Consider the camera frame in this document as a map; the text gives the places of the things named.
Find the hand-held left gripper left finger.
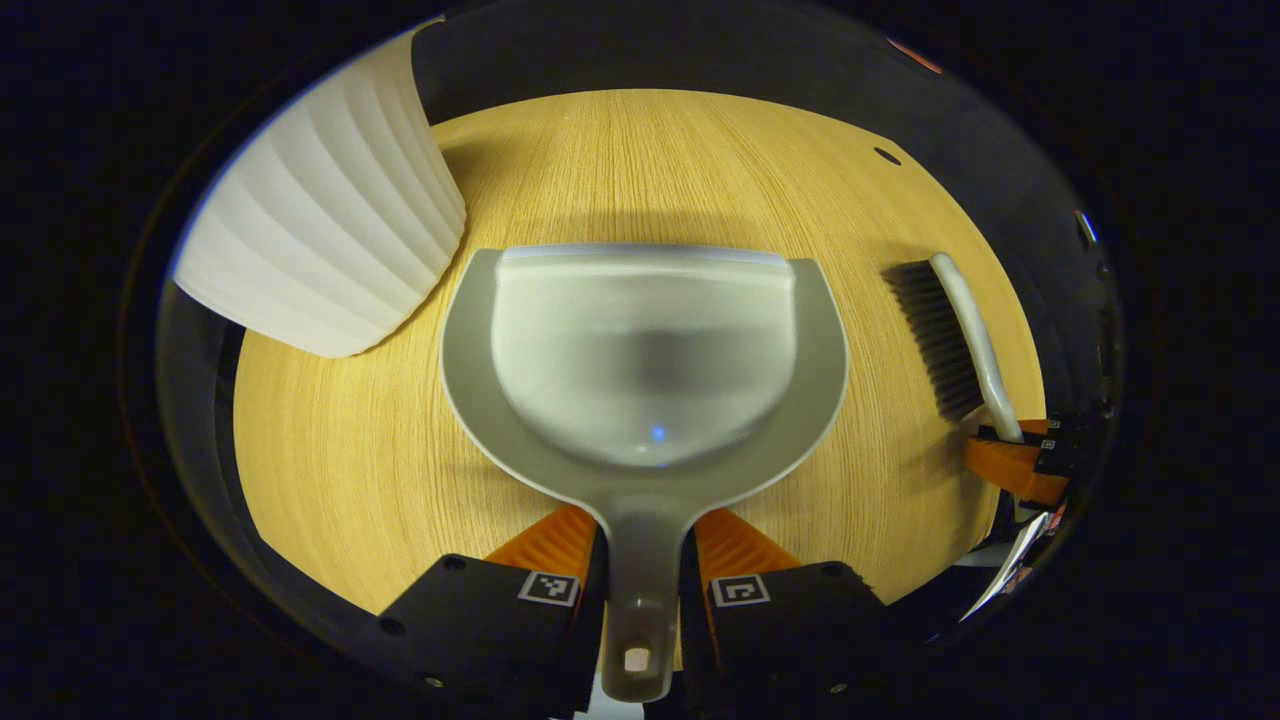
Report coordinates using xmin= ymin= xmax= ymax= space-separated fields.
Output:
xmin=376 ymin=504 xmax=609 ymax=719

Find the wooden desktop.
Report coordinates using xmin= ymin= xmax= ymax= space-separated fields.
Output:
xmin=232 ymin=88 xmax=1047 ymax=616

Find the white glossy printed panel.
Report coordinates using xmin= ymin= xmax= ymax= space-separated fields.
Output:
xmin=960 ymin=505 xmax=1063 ymax=623

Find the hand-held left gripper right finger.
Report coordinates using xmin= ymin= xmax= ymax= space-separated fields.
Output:
xmin=678 ymin=506 xmax=889 ymax=719

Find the small grey broom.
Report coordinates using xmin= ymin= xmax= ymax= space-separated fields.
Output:
xmin=884 ymin=252 xmax=1026 ymax=446

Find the white ribbed garbage bin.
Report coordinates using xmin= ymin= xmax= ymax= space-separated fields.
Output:
xmin=172 ymin=25 xmax=469 ymax=359

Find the grey translucent dustpan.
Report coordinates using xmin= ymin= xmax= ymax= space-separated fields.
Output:
xmin=440 ymin=243 xmax=851 ymax=704

